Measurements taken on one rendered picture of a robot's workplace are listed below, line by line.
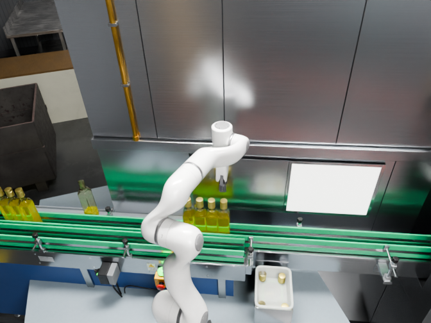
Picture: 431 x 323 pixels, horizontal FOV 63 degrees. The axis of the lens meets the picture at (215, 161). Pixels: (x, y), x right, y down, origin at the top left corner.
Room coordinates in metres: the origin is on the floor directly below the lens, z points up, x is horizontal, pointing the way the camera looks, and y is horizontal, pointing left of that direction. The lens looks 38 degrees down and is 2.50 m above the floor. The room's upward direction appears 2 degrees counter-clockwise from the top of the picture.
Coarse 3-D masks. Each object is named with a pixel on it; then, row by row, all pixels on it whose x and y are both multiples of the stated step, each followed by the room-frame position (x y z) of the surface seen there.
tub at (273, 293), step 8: (256, 272) 1.03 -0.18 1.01; (272, 272) 1.05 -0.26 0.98; (280, 272) 1.05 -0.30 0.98; (288, 272) 1.03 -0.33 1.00; (256, 280) 0.99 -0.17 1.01; (272, 280) 1.03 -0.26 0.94; (288, 280) 1.00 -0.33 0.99; (256, 288) 0.95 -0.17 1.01; (264, 288) 0.99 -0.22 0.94; (272, 288) 0.99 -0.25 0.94; (280, 288) 0.99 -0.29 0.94; (288, 288) 0.96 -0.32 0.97; (256, 296) 0.91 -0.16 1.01; (264, 296) 0.95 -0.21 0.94; (272, 296) 0.95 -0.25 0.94; (280, 296) 0.94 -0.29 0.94; (288, 296) 0.93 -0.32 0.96; (256, 304) 0.87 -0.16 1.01; (272, 304) 0.90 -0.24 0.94; (280, 304) 0.90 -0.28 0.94; (288, 304) 0.89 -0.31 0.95
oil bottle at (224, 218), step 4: (220, 212) 1.21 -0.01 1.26; (228, 212) 1.21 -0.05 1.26; (220, 216) 1.19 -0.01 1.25; (224, 216) 1.19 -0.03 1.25; (228, 216) 1.19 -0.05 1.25; (220, 220) 1.19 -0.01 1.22; (224, 220) 1.18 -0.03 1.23; (228, 220) 1.18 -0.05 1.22; (220, 224) 1.19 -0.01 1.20; (224, 224) 1.18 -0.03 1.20; (228, 224) 1.18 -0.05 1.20; (220, 228) 1.19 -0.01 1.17; (224, 228) 1.18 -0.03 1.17; (228, 228) 1.18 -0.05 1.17; (220, 232) 1.19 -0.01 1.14; (224, 232) 1.18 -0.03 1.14; (228, 232) 1.18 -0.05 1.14
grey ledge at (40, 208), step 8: (40, 208) 1.50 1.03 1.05; (48, 208) 1.49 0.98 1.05; (56, 208) 1.49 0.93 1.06; (64, 208) 1.48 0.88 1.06; (72, 208) 1.47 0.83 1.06; (80, 208) 1.47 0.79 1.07; (120, 216) 1.41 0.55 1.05; (128, 216) 1.41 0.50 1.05; (136, 216) 1.41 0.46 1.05; (144, 216) 1.40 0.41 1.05; (168, 216) 1.40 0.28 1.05; (176, 216) 1.39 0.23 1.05
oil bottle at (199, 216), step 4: (196, 208) 1.24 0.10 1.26; (204, 208) 1.24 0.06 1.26; (196, 212) 1.21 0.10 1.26; (200, 212) 1.21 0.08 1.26; (204, 212) 1.21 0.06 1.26; (196, 216) 1.20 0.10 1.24; (200, 216) 1.20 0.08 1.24; (204, 216) 1.20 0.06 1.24; (196, 220) 1.20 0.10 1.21; (200, 220) 1.20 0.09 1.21; (204, 220) 1.20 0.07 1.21; (196, 224) 1.20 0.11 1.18; (200, 224) 1.20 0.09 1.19; (204, 224) 1.20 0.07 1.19; (200, 228) 1.20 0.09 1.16; (204, 228) 1.20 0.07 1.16; (204, 232) 1.20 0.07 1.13
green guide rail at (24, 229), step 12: (0, 228) 1.31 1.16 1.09; (12, 228) 1.30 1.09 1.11; (24, 228) 1.29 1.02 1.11; (36, 228) 1.28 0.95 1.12; (48, 228) 1.27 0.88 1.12; (60, 228) 1.26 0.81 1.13; (72, 228) 1.26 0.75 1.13; (84, 228) 1.25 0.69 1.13; (108, 240) 1.23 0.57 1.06; (120, 240) 1.22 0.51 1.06; (132, 240) 1.21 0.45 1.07; (144, 240) 1.20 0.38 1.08; (204, 240) 1.16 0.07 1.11; (216, 240) 1.15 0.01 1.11; (228, 240) 1.15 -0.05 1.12; (240, 240) 1.14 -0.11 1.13
